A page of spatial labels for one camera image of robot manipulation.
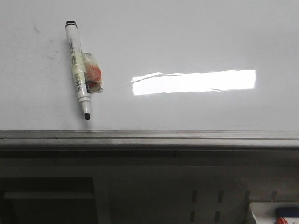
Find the grey pegboard panel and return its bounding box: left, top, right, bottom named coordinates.
left=93, top=163, right=299, bottom=224

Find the red small object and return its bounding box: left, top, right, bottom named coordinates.
left=275, top=217, right=288, bottom=224

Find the white whiteboard with metal frame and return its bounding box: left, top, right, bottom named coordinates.
left=0, top=0, right=299, bottom=147

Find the white storage bin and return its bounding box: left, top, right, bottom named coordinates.
left=246, top=202, right=299, bottom=224

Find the dark blue eraser block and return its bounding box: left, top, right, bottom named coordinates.
left=275, top=207, right=299, bottom=218

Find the white whiteboard marker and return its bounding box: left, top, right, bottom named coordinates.
left=65, top=21, right=103, bottom=120

